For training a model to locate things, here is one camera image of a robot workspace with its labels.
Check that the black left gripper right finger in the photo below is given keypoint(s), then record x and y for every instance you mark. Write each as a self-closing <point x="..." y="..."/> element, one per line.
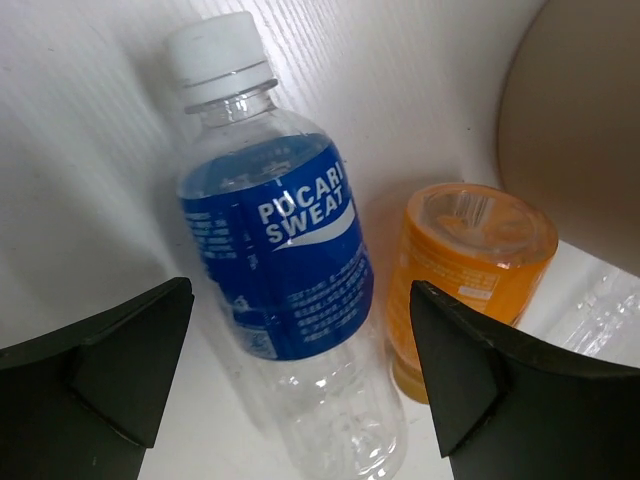
<point x="506" y="405"/>

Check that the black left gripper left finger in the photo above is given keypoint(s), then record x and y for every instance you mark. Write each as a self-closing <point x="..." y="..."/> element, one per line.
<point x="86" y="401"/>

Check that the blue Pocari Sweat bottle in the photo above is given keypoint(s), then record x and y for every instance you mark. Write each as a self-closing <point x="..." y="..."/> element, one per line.
<point x="265" y="194"/>

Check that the brown cylindrical paper bin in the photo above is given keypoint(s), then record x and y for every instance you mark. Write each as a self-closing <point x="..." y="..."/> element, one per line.
<point x="568" y="127"/>

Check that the clear unlabelled plastic bottle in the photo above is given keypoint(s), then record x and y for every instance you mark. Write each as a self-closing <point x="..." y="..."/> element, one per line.
<point x="595" y="314"/>

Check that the orange juice bottle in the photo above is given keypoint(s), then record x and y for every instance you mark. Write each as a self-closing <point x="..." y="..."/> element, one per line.
<point x="486" y="248"/>

